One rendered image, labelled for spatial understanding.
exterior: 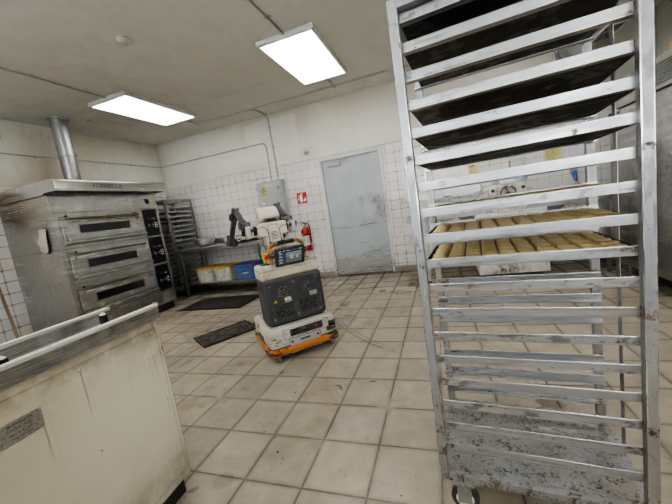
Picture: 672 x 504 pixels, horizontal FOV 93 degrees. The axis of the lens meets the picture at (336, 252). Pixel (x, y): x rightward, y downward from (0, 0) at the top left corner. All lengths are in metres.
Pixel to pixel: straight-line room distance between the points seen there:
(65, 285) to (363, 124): 4.65
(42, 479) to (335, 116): 5.26
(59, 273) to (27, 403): 3.80
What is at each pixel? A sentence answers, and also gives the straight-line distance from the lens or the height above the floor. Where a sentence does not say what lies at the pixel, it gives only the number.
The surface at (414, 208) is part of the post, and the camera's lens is 1.13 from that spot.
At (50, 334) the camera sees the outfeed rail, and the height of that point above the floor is 0.88.
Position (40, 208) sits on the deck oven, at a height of 1.72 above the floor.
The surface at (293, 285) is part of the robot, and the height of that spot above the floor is 0.60.
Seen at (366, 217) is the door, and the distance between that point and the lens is 5.47.
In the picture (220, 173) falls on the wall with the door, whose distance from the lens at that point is 6.66.
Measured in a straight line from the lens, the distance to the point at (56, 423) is 1.45.
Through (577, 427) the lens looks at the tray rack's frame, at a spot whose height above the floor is 0.15.
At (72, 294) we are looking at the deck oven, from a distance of 5.03.
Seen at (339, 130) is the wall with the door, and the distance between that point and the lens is 5.64.
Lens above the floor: 1.20
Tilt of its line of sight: 8 degrees down
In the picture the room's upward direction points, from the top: 9 degrees counter-clockwise
